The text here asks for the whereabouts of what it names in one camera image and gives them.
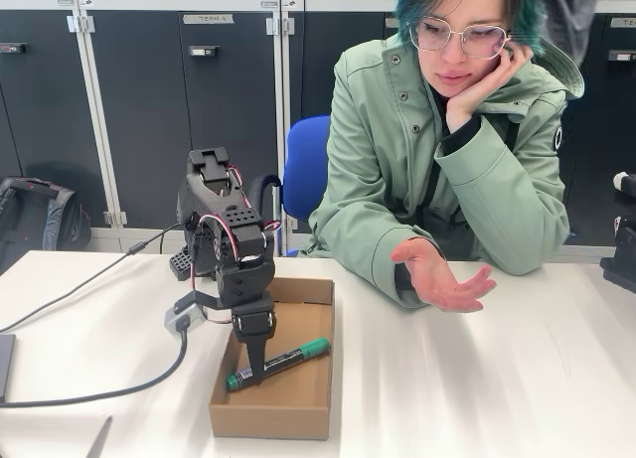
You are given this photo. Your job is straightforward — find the green black marker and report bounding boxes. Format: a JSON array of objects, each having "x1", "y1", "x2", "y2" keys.
[{"x1": 226, "y1": 337, "x2": 333, "y2": 392}]

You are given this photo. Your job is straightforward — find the person's right forearm green sleeve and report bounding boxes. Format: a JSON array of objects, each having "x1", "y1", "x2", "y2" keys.
[{"x1": 322, "y1": 214, "x2": 448, "y2": 309}]

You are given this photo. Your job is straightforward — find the person's left forearm green sleeve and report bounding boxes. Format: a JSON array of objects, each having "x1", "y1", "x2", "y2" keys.
[{"x1": 434, "y1": 114, "x2": 570, "y2": 276}]

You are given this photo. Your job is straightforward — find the teal-haired person in green jacket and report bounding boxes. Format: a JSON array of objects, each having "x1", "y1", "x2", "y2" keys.
[{"x1": 302, "y1": 0, "x2": 587, "y2": 310}]

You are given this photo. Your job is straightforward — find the person's right hand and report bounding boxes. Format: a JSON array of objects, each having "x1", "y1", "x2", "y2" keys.
[{"x1": 390, "y1": 236, "x2": 497, "y2": 314}]

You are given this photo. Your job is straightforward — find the person's left hand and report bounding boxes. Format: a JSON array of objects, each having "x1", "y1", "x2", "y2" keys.
[{"x1": 445, "y1": 38, "x2": 534, "y2": 134}]

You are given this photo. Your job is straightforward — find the open cardboard box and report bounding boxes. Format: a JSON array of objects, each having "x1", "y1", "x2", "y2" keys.
[{"x1": 208, "y1": 277, "x2": 335, "y2": 440}]

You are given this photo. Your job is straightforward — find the blue office chair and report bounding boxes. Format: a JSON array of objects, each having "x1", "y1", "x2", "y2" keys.
[{"x1": 247, "y1": 114, "x2": 332, "y2": 258}]

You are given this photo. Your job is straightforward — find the grey pointed metal strip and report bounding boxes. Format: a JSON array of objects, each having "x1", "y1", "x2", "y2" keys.
[{"x1": 86, "y1": 416, "x2": 114, "y2": 458}]

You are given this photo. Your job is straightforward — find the dark grey cabinet door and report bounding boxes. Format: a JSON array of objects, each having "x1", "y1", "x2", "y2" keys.
[
  {"x1": 86, "y1": 9, "x2": 285, "y2": 233},
  {"x1": 0, "y1": 9, "x2": 108, "y2": 229},
  {"x1": 560, "y1": 13, "x2": 636, "y2": 245},
  {"x1": 287, "y1": 10, "x2": 401, "y2": 126}
]

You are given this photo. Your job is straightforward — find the dark grey backpack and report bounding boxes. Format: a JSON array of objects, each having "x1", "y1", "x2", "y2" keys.
[{"x1": 0, "y1": 176, "x2": 92, "y2": 275}]

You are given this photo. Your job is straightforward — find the grey USB hub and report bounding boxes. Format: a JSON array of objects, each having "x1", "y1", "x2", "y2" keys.
[{"x1": 0, "y1": 333, "x2": 16, "y2": 404}]

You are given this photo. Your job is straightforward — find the round metal-rimmed glasses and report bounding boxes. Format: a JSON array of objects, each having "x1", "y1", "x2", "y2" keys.
[{"x1": 409, "y1": 18, "x2": 509, "y2": 61}]

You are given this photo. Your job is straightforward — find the grey clothed passer-by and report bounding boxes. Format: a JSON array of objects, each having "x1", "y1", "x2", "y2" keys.
[{"x1": 542, "y1": 0, "x2": 603, "y2": 66}]

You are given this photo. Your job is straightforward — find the thick black camera cable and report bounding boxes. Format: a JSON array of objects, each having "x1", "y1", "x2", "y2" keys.
[{"x1": 0, "y1": 323, "x2": 191, "y2": 409}]

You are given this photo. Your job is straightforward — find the white gripper camera box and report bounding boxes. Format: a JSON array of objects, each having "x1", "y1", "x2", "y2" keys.
[{"x1": 164, "y1": 301, "x2": 208, "y2": 338}]

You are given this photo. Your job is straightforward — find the thin black cable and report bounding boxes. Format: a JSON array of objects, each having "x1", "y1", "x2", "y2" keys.
[{"x1": 0, "y1": 223, "x2": 186, "y2": 334}]

